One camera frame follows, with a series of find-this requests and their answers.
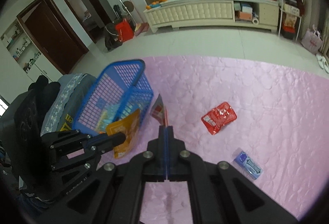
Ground oranges on cabinet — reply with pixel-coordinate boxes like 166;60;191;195
146;0;167;10

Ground white slippers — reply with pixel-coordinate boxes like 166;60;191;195
316;53;329;74

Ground white metal shelf rack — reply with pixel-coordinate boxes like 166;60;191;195
269;0;305;41

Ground black cushion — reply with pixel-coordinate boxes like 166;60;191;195
15;76;61;142

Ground grey queen cushion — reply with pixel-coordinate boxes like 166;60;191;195
40;73;96;136

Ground light blue snack pack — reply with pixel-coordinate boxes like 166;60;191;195
95;104;122;133

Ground orange snack bag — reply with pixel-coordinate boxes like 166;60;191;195
105;109;140;159

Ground red silver snack pack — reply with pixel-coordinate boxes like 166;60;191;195
149;94;168;127

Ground blue plastic basket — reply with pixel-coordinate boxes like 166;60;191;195
73;59;154;136

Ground dark wooden door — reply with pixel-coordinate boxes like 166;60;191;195
17;0;89;74

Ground blue Doublemint gum box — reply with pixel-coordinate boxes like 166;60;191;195
234;150;263;179

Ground black bag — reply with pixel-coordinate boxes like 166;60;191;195
104;23;123;51

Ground pink quilted tablecloth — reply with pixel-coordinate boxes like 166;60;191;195
144;56;328;219

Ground red bag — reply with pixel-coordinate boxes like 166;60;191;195
115;18;134;42

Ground pink tote bag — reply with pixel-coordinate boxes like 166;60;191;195
301;25;323;54

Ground small red snack pouch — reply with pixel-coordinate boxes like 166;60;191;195
201;102;237;135

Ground white TV cabinet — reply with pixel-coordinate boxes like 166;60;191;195
144;0;279;33

